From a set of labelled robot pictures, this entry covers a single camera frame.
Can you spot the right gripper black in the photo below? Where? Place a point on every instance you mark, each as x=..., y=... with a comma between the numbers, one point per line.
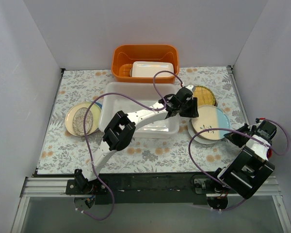
x=244, y=132

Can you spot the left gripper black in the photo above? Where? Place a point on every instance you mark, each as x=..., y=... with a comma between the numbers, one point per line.
x=190, y=111

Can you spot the beige and blue plate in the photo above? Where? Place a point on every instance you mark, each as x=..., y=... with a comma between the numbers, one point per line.
x=210, y=117

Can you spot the white ribbed bowl plate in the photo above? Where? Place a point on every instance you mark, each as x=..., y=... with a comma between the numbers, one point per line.
x=197, y=138

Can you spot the speckled oval plate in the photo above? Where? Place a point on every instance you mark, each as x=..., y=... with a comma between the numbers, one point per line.
x=78, y=121

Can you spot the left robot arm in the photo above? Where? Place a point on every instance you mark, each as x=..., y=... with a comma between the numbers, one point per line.
x=120, y=130

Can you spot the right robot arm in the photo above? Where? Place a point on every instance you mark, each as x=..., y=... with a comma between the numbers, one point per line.
x=251, y=167

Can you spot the white plastic bin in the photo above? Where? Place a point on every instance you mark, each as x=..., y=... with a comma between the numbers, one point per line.
x=145, y=93

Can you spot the woven bamboo yellow plate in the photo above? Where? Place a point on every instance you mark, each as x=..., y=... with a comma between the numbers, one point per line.
x=204, y=96

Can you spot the red round object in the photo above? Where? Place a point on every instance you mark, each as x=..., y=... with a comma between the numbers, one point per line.
x=269, y=153

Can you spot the white rectangular dish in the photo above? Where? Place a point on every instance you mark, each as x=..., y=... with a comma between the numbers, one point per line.
x=145, y=69

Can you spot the orange plastic basket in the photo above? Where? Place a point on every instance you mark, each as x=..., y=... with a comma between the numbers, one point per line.
x=124, y=56

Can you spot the cream yellow plate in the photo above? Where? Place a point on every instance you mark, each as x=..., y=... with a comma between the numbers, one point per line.
x=95, y=110

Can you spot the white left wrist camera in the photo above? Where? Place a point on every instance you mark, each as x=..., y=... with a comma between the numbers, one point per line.
x=191, y=88

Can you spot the aluminium frame rail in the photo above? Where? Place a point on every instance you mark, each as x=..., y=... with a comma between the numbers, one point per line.
x=44, y=187

